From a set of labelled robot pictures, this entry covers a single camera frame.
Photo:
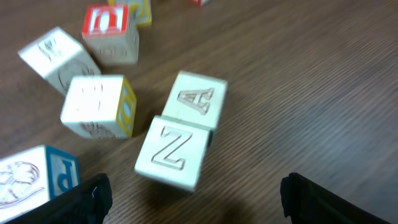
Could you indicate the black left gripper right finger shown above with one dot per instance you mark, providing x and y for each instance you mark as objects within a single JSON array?
[{"x": 306, "y": 202}]

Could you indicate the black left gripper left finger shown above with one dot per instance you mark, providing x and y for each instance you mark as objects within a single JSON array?
[{"x": 87, "y": 203}]

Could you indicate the blue letter P yarn block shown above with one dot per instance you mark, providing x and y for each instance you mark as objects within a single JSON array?
[{"x": 33, "y": 177}]

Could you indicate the yellow letter C block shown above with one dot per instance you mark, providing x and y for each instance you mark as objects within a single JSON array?
[{"x": 100, "y": 107}]

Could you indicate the letter Z block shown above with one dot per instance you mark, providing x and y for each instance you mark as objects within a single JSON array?
[{"x": 172, "y": 153}]

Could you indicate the letter A soccer block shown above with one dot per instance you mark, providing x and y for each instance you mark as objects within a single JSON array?
[{"x": 196, "y": 99}]

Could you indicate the red letter U block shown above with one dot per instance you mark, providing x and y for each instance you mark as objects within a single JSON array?
[{"x": 111, "y": 34}]

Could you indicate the white picture block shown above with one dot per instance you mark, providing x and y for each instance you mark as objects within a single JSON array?
[{"x": 57, "y": 57}]

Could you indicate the yellow-sided picture block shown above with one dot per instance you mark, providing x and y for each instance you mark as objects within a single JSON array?
[{"x": 140, "y": 9}]

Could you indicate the white red-edged right block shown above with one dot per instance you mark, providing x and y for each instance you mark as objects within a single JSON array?
[{"x": 199, "y": 2}]

